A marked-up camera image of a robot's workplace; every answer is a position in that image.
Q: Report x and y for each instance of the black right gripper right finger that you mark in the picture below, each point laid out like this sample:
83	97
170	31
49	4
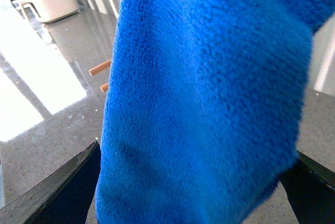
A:
309	188

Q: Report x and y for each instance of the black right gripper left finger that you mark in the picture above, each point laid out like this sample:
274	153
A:
64	196

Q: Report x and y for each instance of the blue microfiber cloth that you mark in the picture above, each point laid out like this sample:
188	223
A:
203	107

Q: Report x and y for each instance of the wooden chopstick lower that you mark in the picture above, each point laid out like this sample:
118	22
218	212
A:
104	87

